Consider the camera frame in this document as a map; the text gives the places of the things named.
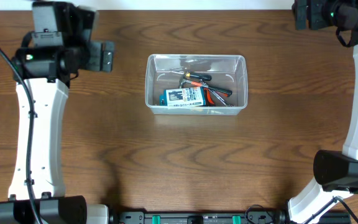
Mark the clear plastic container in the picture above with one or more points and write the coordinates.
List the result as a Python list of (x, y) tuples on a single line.
[(227, 71)]

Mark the blue white cardboard box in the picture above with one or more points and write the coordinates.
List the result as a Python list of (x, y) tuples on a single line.
[(193, 96)]

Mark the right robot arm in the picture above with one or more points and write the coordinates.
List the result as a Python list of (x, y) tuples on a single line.
[(335, 173)]

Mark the red handled pliers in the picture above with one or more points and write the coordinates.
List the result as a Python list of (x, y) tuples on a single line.
[(209, 100)]

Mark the thin yellow black screwdriver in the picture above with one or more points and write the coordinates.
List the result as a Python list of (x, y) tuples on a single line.
[(203, 77)]

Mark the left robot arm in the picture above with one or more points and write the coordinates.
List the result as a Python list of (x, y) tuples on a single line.
[(49, 58)]

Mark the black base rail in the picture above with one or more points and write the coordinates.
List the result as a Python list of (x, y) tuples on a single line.
[(250, 216)]

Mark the silver metal wrench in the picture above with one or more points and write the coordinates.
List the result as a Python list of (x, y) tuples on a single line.
[(220, 98)]

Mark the small black orange hammer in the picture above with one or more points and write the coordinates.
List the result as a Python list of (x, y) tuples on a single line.
[(200, 83)]

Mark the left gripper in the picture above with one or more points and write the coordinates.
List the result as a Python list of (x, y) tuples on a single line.
[(107, 56)]

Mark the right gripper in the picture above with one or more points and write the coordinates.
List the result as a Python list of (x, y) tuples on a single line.
[(314, 21)]

